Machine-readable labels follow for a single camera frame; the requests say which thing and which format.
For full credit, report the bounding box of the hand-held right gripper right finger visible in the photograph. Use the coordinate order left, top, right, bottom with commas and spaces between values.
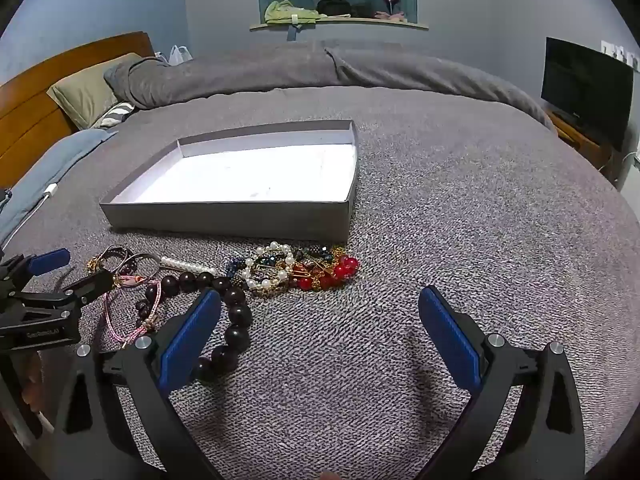
415, 285, 588, 480

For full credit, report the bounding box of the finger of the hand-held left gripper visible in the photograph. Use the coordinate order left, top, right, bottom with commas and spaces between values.
20, 267, 116, 311
0, 247, 72, 286

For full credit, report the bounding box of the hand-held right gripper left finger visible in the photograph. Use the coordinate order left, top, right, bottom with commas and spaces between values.
50, 287, 223, 480

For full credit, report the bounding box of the pink cord bracelet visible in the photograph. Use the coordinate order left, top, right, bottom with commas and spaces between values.
101, 280, 165, 347

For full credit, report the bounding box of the black cord bracelet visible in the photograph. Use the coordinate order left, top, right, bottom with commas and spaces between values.
101, 244, 135, 267

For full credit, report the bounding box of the large dark bead bracelet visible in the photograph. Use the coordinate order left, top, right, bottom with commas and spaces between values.
161, 270, 253, 383

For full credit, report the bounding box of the thin silver bangle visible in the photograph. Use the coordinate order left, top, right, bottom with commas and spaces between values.
131, 252, 163, 281

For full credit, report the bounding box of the grey cardboard box tray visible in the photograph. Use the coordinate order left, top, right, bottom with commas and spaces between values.
99, 120, 359, 246

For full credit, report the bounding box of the person's left hand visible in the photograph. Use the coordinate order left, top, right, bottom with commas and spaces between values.
15, 352, 51, 421

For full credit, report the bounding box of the light blue blanket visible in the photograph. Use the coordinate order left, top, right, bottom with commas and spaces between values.
0, 129, 119, 248

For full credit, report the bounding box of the grey fleece blanket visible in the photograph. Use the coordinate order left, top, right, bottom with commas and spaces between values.
0, 85, 640, 480

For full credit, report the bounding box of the wooden headboard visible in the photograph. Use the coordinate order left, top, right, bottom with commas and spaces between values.
0, 31, 156, 177

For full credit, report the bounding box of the striped pillow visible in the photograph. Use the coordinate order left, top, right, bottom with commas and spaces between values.
96, 101, 137, 129

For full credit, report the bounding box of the green pillow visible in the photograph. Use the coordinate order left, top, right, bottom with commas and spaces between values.
46, 52, 144, 131

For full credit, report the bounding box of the wooden television stand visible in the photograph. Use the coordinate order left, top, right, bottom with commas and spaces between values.
547, 110, 617, 172

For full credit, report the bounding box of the white plastic bag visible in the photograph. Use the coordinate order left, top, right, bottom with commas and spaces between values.
154, 45, 194, 67

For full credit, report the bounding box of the black television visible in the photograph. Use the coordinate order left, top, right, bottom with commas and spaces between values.
541, 36, 635, 153

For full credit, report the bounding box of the folded grey duvet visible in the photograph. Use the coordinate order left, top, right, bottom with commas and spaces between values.
103, 40, 557, 132

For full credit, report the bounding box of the window sill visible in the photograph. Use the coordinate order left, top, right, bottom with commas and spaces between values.
249, 16, 430, 31

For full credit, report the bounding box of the green cloth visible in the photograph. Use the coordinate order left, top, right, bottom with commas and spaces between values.
264, 0, 319, 25

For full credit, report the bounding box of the small brown bead bracelet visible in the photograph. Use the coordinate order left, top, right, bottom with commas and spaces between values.
134, 282, 165, 331

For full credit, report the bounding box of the white charger with cable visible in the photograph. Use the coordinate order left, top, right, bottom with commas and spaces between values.
9, 184, 59, 243

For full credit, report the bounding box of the white pearl strand bracelet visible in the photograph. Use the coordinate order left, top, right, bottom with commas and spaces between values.
160, 255, 219, 277

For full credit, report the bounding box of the pearl and blue bead bracelet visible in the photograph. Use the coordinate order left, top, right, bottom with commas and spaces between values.
240, 241, 297, 297

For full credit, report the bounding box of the red bead bracelet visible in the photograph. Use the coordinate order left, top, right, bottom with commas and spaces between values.
319, 255, 361, 290

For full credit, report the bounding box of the gold chain bracelet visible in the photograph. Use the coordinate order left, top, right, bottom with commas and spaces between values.
294, 255, 346, 292

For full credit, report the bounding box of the dark crystal bead bracelet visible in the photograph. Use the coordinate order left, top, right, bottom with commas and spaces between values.
294, 244, 342, 262

